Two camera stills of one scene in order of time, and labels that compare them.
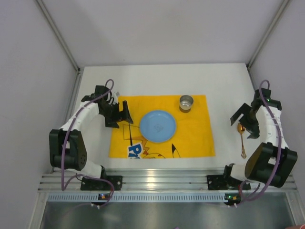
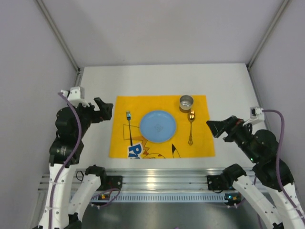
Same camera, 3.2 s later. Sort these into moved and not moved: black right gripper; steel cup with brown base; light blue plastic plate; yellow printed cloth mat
Moved: black right gripper
Not moved: yellow printed cloth mat; light blue plastic plate; steel cup with brown base
